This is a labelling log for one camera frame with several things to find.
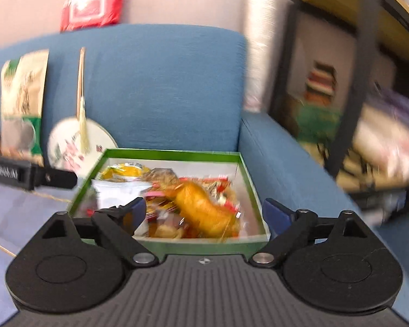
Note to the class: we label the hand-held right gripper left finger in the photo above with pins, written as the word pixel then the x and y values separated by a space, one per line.
pixel 134 213

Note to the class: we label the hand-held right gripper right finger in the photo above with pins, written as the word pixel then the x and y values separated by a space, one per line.
pixel 276 214

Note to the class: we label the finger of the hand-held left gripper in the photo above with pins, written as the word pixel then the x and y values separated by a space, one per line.
pixel 56 177

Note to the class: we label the heap of packed snack packets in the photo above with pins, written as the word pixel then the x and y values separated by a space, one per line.
pixel 197 207

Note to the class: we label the green cardboard box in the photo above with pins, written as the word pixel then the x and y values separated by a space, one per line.
pixel 204 245

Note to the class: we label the round painted fan with tassel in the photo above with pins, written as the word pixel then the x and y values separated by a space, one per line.
pixel 64 143

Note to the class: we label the blue striped blanket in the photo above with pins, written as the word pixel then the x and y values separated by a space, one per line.
pixel 6 218

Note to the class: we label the large kraft grain pouch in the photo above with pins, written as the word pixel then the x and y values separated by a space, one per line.
pixel 24 92

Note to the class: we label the green carton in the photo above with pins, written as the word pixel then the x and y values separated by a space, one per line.
pixel 318 122

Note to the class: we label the blue fabric sofa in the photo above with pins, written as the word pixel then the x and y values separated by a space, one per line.
pixel 156 85

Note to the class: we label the pale folded cloth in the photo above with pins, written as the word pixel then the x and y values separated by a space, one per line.
pixel 388 136

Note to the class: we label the striped stack of books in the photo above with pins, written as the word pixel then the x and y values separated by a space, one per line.
pixel 320 81

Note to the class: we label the black metal shelf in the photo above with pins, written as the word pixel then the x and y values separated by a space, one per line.
pixel 364 75

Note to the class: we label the white plastic-wrapped roll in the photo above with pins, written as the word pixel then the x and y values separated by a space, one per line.
pixel 260 47

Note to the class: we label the red wet wipes pack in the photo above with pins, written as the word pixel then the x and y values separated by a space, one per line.
pixel 92 8

